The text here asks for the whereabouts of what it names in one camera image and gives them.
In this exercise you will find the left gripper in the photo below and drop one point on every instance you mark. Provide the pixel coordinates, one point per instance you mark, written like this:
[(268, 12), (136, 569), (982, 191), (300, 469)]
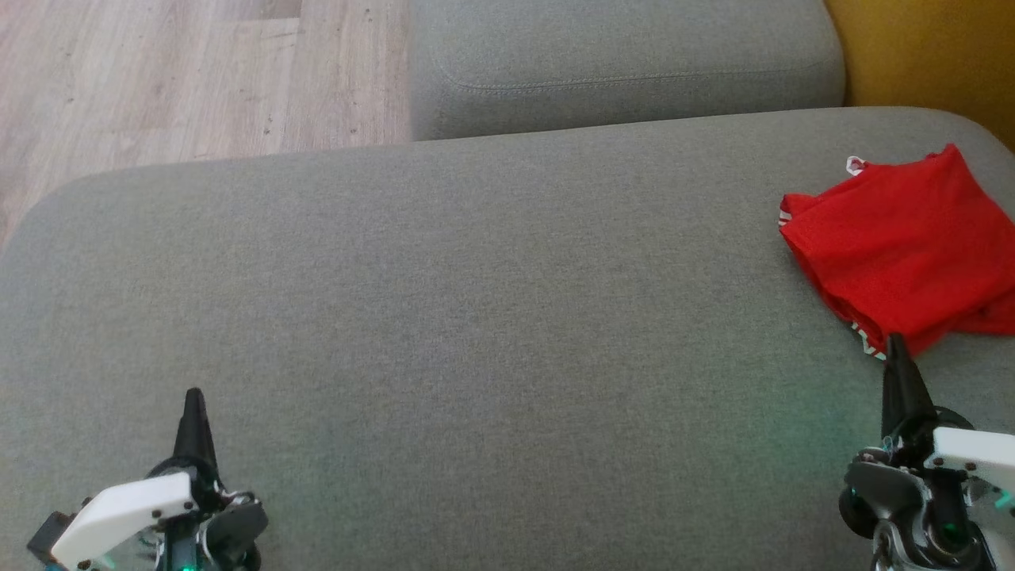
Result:
[(135, 511)]

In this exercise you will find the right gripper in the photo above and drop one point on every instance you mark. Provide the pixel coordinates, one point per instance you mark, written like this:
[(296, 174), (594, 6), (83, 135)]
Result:
[(951, 492)]

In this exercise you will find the red white Bulls jersey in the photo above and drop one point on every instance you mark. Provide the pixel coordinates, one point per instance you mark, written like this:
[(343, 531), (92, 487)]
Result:
[(896, 238)]

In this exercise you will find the large grey sofa seat cushion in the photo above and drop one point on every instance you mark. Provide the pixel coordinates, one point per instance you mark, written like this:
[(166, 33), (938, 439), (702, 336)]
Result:
[(476, 333)]

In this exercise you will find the mustard yellow surface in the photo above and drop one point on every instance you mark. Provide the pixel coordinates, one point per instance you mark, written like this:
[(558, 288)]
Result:
[(936, 55)]

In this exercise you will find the small grey sofa cushion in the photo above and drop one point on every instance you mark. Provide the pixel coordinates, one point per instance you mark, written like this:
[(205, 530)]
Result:
[(618, 47)]

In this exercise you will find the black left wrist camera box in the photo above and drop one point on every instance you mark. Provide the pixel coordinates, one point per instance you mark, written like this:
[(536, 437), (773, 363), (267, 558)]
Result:
[(49, 539)]

